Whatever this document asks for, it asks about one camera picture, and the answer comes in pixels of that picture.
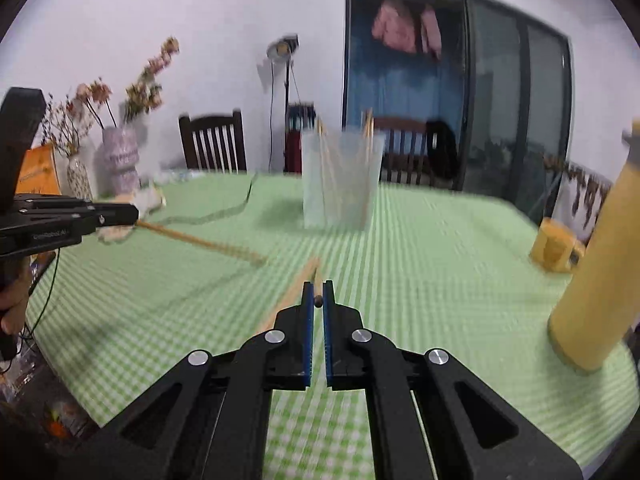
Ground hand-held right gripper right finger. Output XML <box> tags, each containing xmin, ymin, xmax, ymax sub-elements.
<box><xmin>322</xmin><ymin>280</ymin><xmax>583</xmax><ymax>480</ymax></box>

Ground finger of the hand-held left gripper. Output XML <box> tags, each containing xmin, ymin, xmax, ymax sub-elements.
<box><xmin>12</xmin><ymin>203</ymin><xmax>140</xmax><ymax>231</ymax></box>
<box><xmin>14</xmin><ymin>194</ymin><xmax>99</xmax><ymax>212</ymax></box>

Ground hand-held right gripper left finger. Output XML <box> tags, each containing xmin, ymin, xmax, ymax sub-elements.
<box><xmin>87</xmin><ymin>280</ymin><xmax>316</xmax><ymax>480</ymax></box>

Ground clear plastic container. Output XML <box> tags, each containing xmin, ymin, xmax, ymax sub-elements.
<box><xmin>301</xmin><ymin>127</ymin><xmax>387</xmax><ymax>231</ymax></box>

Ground person's left hand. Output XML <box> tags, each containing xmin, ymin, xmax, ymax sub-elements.
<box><xmin>0</xmin><ymin>265</ymin><xmax>33</xmax><ymax>337</ymax></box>

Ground small floral vase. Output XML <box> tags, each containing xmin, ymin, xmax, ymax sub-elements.
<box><xmin>66</xmin><ymin>155</ymin><xmax>95</xmax><ymax>201</ymax></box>

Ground beige plush toy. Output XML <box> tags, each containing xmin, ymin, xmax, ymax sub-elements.
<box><xmin>97</xmin><ymin>187</ymin><xmax>167</xmax><ymax>243</ymax></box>

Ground orange box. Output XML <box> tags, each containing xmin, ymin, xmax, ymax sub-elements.
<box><xmin>17</xmin><ymin>142</ymin><xmax>62</xmax><ymax>196</ymax></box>

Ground pink wavy vase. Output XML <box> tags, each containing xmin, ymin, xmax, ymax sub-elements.
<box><xmin>102</xmin><ymin>127</ymin><xmax>141</xmax><ymax>196</ymax></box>

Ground dark wooden chair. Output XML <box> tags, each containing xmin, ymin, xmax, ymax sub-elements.
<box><xmin>372</xmin><ymin>116</ymin><xmax>453</xmax><ymax>186</ymax></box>
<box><xmin>178</xmin><ymin>109</ymin><xmax>247</xmax><ymax>173</ymax></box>

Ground green checked tablecloth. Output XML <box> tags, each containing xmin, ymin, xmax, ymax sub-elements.
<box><xmin>25</xmin><ymin>170</ymin><xmax>640</xmax><ymax>480</ymax></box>

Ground dried pink flower bouquet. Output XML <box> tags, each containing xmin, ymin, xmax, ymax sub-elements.
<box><xmin>75</xmin><ymin>36</ymin><xmax>180</xmax><ymax>128</ymax></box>

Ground black bag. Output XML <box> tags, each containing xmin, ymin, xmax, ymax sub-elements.
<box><xmin>425</xmin><ymin>120</ymin><xmax>458</xmax><ymax>186</ymax></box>

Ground studio lamp on stand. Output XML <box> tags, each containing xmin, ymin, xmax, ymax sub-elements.
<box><xmin>266</xmin><ymin>35</ymin><xmax>301</xmax><ymax>173</ymax></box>

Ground yellow mug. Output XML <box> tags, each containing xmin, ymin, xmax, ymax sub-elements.
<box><xmin>530</xmin><ymin>217</ymin><xmax>586</xmax><ymax>273</ymax></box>

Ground blue curtain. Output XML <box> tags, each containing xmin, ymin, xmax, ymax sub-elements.
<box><xmin>350</xmin><ymin>55</ymin><xmax>466</xmax><ymax>131</ymax></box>

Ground yellow thermos jug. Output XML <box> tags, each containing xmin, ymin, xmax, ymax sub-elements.
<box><xmin>547</xmin><ymin>120</ymin><xmax>640</xmax><ymax>373</ymax></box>

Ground brown patterned white cloth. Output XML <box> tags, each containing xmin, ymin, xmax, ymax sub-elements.
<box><xmin>542</xmin><ymin>155</ymin><xmax>613</xmax><ymax>241</ymax></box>

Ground glass sliding door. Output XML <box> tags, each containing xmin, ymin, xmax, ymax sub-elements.
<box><xmin>342</xmin><ymin>0</ymin><xmax>573</xmax><ymax>211</ymax></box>

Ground large pink hanging garment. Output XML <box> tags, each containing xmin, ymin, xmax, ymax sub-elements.
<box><xmin>372</xmin><ymin>0</ymin><xmax>418</xmax><ymax>54</ymax></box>

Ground narrow pink hanging garment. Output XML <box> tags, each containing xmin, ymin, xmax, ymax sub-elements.
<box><xmin>420</xmin><ymin>5</ymin><xmax>443</xmax><ymax>60</ymax></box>

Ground black cable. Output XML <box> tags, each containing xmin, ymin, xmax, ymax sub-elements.
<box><xmin>20</xmin><ymin>250</ymin><xmax>61</xmax><ymax>346</ymax></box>

